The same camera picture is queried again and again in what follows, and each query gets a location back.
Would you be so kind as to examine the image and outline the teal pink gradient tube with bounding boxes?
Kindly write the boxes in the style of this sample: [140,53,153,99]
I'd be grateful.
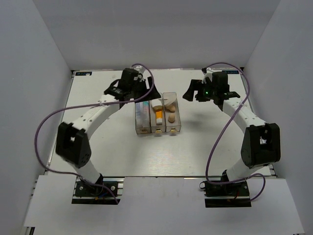
[142,101,150,128]

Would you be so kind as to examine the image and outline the blue label sticker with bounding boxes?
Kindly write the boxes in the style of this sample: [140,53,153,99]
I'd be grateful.
[75,71,92,76]
[222,70,240,74]

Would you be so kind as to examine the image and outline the beige makeup sponge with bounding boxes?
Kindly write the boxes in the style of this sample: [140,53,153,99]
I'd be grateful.
[165,104,176,113]
[168,113,176,123]

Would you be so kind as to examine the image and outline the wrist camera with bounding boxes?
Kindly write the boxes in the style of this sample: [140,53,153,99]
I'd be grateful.
[133,66,146,81]
[201,68,213,84]

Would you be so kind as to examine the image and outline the blue label sticker right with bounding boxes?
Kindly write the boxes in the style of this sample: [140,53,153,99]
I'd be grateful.
[222,70,240,74]

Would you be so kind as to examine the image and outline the clear right organizer bin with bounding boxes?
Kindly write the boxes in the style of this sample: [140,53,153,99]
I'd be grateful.
[162,92,181,134]

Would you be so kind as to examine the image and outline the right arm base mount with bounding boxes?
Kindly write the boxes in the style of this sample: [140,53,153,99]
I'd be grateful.
[199,181,251,208]

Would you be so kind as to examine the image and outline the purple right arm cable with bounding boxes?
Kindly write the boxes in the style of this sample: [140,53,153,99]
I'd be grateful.
[201,62,267,200]

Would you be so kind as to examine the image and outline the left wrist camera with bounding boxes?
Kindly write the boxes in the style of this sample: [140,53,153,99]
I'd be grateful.
[133,66,146,81]

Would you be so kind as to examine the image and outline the round white powder puff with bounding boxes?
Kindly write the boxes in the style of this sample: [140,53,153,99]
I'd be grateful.
[164,95,177,107]

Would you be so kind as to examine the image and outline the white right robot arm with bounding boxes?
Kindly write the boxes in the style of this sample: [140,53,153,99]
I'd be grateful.
[183,71,281,195]

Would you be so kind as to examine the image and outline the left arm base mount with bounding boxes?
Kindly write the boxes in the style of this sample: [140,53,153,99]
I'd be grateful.
[71,178,124,205]

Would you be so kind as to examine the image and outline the orange cream tube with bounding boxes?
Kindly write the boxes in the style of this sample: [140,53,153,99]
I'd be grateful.
[155,110,163,125]

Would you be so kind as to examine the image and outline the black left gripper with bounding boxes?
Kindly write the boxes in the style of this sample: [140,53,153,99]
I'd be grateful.
[129,76,161,103]

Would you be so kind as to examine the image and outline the clear white cosmetic tube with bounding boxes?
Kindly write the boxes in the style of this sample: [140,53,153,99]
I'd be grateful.
[135,102,143,128]

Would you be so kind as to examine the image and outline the blue label sticker left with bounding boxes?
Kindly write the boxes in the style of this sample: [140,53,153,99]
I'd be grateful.
[75,71,92,76]

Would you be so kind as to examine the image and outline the clear middle organizer bin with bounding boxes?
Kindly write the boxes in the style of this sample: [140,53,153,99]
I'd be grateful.
[150,99,166,134]

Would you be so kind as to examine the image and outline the white bottle brown cap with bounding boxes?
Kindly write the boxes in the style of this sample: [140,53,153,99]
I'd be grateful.
[151,99,163,112]

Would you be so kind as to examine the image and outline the clear organizer bin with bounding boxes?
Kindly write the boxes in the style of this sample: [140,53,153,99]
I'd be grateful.
[162,92,181,134]
[135,100,151,135]
[150,99,166,134]

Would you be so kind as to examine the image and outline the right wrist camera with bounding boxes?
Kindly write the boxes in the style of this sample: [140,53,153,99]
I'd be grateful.
[201,68,213,84]

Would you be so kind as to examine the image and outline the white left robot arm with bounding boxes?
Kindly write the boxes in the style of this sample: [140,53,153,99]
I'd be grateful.
[55,64,160,195]

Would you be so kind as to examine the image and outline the clear left organizer bin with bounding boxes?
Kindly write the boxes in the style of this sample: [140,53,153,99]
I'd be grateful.
[135,100,151,135]

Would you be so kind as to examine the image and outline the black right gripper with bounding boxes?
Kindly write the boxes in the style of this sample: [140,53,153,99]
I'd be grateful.
[182,80,217,102]

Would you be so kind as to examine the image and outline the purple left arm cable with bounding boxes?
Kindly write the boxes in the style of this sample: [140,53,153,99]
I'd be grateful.
[34,64,155,204]

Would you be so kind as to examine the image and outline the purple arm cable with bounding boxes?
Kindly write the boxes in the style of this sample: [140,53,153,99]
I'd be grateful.
[201,62,267,200]
[34,64,155,204]

